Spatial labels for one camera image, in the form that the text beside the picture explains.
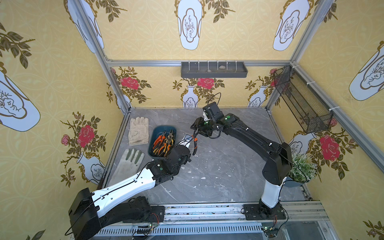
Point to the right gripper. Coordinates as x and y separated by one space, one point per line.
199 127

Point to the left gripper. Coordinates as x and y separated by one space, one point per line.
188 145

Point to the teal plastic storage box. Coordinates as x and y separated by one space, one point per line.
162 141

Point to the orange black long-nose pliers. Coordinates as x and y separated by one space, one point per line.
190 141

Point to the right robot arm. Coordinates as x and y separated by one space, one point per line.
278 157

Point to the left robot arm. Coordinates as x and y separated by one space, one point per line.
92 211

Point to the beige work glove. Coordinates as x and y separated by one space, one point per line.
139 131

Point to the white green work glove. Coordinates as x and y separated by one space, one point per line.
128 165

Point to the potted green plant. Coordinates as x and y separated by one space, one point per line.
302 171

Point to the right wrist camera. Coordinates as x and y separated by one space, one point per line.
212 112

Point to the grey wall shelf tray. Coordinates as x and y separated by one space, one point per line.
213 69

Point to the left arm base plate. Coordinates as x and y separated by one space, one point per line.
155 215

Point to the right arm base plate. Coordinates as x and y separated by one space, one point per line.
261 211

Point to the black wire mesh basket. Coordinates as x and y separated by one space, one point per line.
312 114

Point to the aluminium front rail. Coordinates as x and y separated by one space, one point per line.
305 220

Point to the aluminium corner frame post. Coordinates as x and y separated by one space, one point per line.
319 14

